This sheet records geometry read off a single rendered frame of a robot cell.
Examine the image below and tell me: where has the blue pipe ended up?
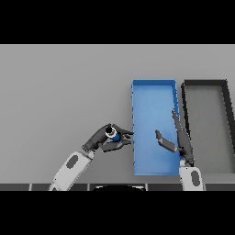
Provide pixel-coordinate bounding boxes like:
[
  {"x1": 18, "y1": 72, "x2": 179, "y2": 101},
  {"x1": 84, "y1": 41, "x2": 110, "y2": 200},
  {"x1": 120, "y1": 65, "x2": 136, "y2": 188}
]
[{"x1": 104, "y1": 127, "x2": 121, "y2": 143}]

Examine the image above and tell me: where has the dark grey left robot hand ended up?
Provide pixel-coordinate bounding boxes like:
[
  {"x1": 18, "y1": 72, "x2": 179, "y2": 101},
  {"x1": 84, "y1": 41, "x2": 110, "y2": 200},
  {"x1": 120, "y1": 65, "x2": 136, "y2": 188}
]
[{"x1": 81, "y1": 123, "x2": 135, "y2": 154}]

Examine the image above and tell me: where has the dark grey bin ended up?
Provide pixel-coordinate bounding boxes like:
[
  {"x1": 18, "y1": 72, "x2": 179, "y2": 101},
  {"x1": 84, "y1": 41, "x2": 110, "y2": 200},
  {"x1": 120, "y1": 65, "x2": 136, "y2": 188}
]
[{"x1": 180, "y1": 79, "x2": 235, "y2": 174}]

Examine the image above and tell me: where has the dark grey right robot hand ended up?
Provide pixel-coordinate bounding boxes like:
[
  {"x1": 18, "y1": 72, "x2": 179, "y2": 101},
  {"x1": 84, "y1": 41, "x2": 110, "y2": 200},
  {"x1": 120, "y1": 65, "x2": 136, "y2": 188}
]
[{"x1": 154, "y1": 107, "x2": 196, "y2": 167}]

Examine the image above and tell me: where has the blue bin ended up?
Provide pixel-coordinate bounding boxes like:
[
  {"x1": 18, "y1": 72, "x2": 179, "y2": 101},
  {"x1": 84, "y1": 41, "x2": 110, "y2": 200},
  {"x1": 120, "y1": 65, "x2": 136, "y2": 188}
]
[{"x1": 131, "y1": 78, "x2": 182, "y2": 176}]

